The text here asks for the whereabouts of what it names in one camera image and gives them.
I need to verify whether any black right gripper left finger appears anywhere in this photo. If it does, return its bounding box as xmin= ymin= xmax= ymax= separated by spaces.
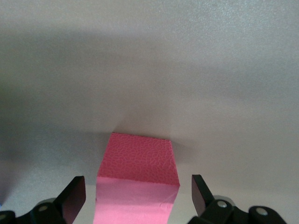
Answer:
xmin=0 ymin=175 xmax=87 ymax=224

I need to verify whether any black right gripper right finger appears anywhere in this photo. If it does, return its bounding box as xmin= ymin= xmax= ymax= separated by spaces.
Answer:
xmin=188 ymin=174 xmax=286 ymax=224

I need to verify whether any red foam cube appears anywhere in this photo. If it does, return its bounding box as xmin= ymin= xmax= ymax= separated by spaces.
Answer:
xmin=93 ymin=132 xmax=181 ymax=224

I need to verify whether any brown table mat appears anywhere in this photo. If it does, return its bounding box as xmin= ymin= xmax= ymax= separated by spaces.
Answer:
xmin=0 ymin=0 xmax=299 ymax=224

